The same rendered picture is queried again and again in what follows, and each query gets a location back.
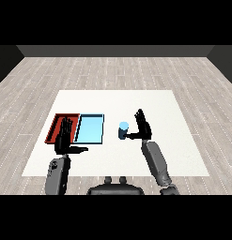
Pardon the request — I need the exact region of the dark grey robot body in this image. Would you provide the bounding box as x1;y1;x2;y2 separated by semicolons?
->
86;176;146;196

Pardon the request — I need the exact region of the small blue can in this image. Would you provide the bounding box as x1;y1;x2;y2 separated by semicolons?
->
117;121;130;141

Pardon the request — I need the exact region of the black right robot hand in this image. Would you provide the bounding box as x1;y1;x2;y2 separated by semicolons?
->
125;108;153;142

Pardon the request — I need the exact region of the light blue shallow open box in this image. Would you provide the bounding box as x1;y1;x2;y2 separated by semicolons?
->
72;113;105;145

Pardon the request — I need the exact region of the red shallow open box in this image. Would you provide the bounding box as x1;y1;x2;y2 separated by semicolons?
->
44;112;81;145

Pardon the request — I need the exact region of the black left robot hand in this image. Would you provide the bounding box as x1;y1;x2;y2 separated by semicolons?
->
54;116;89;156

